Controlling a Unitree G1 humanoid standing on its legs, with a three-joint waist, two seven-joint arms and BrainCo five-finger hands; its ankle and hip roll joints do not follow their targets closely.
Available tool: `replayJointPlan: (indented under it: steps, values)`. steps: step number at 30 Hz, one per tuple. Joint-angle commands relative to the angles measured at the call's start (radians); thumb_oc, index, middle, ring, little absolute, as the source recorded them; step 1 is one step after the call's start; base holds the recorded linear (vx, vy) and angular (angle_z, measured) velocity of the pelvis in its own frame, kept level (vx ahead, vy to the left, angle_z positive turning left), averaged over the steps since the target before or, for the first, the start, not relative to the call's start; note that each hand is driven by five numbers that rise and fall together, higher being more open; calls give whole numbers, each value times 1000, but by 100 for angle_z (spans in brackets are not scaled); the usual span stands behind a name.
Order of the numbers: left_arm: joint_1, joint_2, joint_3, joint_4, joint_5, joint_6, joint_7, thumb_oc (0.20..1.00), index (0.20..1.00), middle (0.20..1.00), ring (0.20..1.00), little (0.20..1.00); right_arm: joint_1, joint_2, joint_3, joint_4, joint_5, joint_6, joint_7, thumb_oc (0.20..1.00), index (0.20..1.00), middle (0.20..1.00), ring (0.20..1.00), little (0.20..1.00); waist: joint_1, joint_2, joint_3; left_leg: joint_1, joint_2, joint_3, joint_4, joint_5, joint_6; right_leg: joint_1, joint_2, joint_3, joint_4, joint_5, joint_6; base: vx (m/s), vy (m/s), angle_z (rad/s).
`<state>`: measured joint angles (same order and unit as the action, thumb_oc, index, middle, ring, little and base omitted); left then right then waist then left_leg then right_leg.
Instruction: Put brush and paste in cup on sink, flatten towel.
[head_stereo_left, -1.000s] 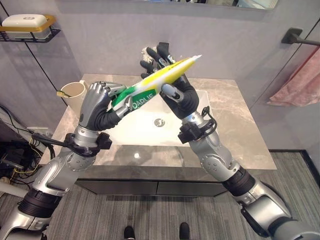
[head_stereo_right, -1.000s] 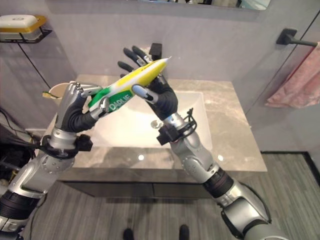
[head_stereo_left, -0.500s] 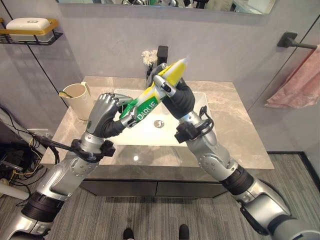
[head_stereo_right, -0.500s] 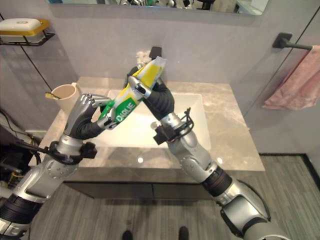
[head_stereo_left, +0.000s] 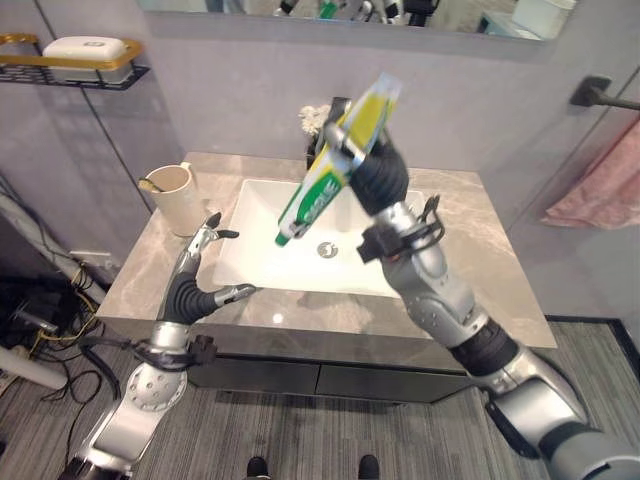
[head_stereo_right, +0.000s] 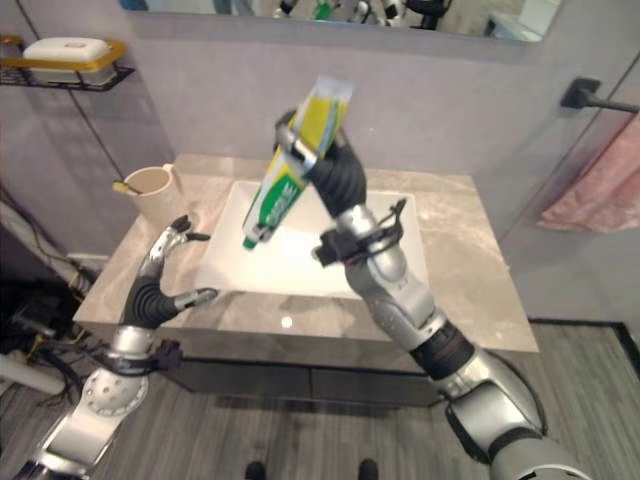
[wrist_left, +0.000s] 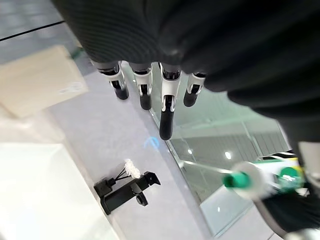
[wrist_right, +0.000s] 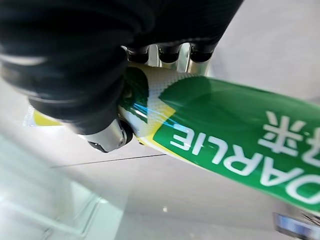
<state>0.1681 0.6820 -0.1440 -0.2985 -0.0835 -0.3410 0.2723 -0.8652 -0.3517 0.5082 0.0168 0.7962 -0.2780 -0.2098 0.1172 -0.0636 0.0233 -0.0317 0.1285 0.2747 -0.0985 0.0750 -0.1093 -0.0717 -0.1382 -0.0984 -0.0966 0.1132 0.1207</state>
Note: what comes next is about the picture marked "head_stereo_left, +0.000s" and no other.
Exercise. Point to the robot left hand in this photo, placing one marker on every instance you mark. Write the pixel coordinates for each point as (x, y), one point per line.
(186, 294)

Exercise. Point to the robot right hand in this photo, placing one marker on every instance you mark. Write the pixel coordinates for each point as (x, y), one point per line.
(380, 172)

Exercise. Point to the green yellow toothpaste tube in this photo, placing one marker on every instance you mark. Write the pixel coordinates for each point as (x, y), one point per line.
(336, 170)

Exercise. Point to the robot right arm silver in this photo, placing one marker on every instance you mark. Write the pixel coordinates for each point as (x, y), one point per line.
(480, 345)

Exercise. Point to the robot left arm silver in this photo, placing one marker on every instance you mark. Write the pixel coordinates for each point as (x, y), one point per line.
(142, 390)

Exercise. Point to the white rectangular sink basin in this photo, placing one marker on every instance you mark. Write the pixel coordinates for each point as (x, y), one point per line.
(320, 240)

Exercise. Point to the chrome sink drain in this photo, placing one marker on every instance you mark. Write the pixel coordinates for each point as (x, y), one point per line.
(328, 249)

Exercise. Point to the beige ceramic cup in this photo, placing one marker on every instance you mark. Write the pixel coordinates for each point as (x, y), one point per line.
(175, 198)

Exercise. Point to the toothbrush in cup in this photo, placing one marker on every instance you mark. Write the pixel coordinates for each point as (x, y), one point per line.
(152, 185)

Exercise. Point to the pink towel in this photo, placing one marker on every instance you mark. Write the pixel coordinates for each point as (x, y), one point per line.
(597, 187)

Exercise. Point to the black towel bar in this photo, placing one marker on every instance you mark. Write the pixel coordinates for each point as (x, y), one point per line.
(602, 95)

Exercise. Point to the black faucet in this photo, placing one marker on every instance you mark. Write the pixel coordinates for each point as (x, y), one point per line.
(314, 147)

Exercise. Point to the white dried flower bunch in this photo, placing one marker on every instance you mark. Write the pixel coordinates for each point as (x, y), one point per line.
(311, 119)

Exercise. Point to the grey vanity cabinet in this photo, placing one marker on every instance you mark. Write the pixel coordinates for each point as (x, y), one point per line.
(320, 327)

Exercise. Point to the white pipe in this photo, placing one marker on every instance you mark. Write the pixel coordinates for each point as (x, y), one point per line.
(30, 367)

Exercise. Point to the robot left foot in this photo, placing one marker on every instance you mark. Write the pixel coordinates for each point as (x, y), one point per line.
(257, 468)

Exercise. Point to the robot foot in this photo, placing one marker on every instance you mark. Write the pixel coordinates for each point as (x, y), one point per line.
(257, 468)
(369, 467)

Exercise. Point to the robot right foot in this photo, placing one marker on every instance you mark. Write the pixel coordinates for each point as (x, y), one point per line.
(369, 467)

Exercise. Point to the white soap dish box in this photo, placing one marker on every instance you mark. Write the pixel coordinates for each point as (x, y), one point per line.
(87, 59)

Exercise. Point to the wall mirror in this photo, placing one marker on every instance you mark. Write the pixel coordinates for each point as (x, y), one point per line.
(360, 17)

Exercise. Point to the black gold wall shelf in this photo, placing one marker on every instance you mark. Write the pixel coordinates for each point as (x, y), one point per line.
(65, 62)

